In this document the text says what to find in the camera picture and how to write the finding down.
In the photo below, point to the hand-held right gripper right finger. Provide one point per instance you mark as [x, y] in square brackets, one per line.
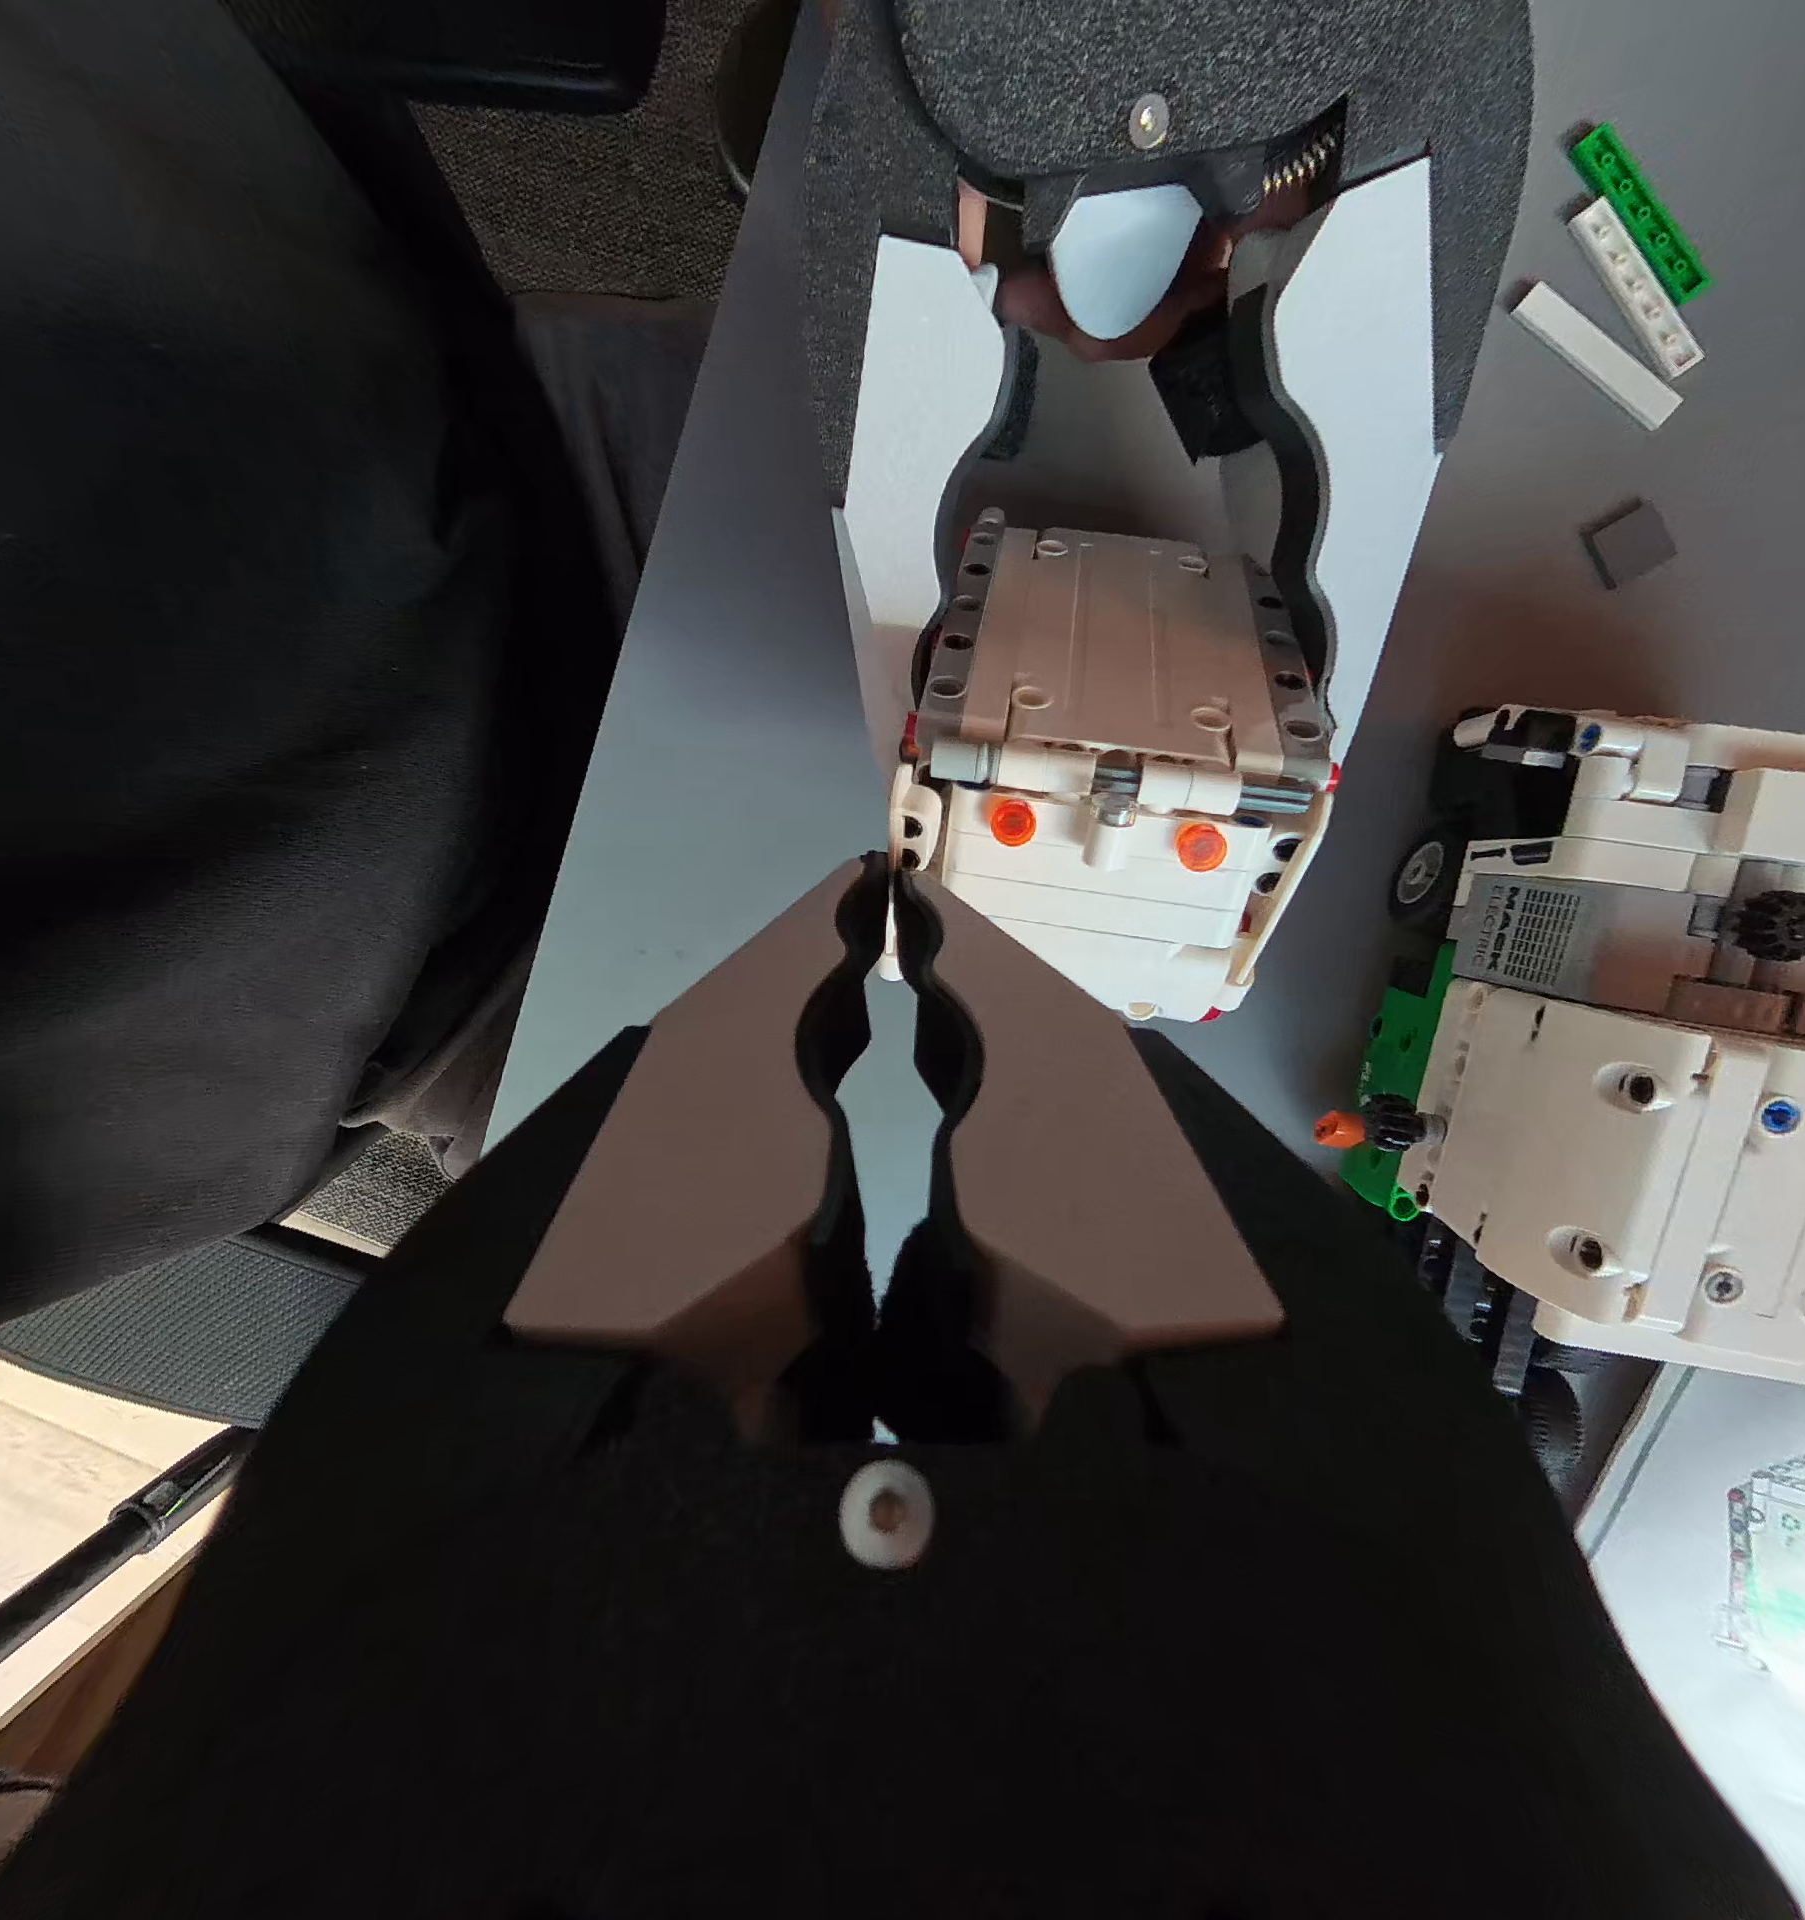
[1112, 1186]

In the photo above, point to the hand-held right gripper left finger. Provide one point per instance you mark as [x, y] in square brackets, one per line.
[662, 1186]

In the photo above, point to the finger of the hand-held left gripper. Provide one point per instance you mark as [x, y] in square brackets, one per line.
[903, 407]
[1367, 346]

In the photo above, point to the white lego truck container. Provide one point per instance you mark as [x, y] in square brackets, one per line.
[1112, 630]

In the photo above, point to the white lego beam piece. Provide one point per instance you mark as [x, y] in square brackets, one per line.
[889, 939]

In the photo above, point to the green lego plate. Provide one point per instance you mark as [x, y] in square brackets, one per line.
[1638, 211]

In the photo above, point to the grey square lego tile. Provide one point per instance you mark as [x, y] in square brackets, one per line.
[1628, 543]

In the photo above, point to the white green lego truck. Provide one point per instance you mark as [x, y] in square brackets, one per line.
[1622, 1126]

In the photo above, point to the person's left hand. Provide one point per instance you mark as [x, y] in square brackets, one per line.
[1025, 301]

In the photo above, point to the black tripod stand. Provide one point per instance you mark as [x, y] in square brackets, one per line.
[91, 1575]

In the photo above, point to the white printed booklet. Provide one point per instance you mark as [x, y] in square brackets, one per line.
[1711, 1650]

